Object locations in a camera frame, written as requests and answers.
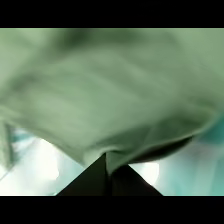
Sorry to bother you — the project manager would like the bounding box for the green shirt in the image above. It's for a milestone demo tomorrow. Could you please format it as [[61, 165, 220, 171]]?
[[0, 28, 224, 176]]

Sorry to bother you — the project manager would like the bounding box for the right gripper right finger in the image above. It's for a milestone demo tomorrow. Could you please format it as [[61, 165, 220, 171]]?
[[110, 163, 164, 197]]

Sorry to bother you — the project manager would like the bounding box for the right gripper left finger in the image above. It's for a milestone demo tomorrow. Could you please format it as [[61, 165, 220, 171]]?
[[55, 152, 109, 197]]

